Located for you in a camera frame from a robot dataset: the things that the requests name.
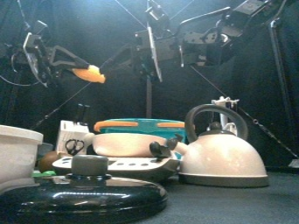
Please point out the grey frame strut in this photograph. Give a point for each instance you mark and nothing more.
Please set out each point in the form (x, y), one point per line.
(273, 38)

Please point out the yellow toy corn stem half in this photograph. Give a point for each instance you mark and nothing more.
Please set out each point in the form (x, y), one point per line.
(97, 75)

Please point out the yellow toy corn tip half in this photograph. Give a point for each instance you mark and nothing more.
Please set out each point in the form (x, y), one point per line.
(81, 75)

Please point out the white plastic rack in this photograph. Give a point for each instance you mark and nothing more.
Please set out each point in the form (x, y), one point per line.
(224, 102)

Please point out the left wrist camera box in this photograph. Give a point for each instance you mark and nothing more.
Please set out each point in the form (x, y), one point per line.
(38, 26)

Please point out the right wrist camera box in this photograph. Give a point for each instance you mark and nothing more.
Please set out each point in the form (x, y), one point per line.
(157, 14)

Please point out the black pot lid grey knob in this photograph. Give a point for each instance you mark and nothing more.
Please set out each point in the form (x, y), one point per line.
(85, 201)

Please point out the green toy vegetable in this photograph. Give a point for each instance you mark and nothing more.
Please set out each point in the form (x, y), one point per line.
(44, 174)

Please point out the beige toy pan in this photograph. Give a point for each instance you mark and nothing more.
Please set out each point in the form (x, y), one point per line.
(124, 144)

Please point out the white plastic bowl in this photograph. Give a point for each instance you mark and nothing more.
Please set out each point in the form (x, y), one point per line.
(17, 154)

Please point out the brown round toy food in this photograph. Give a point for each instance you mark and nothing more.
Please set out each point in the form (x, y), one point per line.
(49, 160)

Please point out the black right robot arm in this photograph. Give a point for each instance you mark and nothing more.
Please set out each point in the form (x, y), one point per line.
(217, 32)

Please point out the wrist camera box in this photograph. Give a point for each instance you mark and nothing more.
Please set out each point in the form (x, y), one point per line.
(157, 14)
(38, 26)

